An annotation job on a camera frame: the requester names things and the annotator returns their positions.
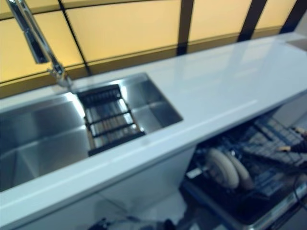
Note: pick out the white cabinet door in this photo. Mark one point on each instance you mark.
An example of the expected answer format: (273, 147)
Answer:
(148, 182)

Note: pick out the chrome pull-down kitchen faucet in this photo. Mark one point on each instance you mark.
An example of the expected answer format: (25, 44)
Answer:
(36, 40)

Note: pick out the black built-in dishwasher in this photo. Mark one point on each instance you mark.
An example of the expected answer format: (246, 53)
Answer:
(227, 206)

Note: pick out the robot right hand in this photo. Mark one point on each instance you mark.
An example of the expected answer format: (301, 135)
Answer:
(299, 145)

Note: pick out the black sink dish rack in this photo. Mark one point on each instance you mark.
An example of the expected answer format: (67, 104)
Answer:
(110, 122)

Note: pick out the stainless steel sink basin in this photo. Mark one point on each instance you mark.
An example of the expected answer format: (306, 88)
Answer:
(43, 134)

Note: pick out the beige ceramic plate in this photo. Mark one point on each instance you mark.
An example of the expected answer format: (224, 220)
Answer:
(220, 165)
(245, 175)

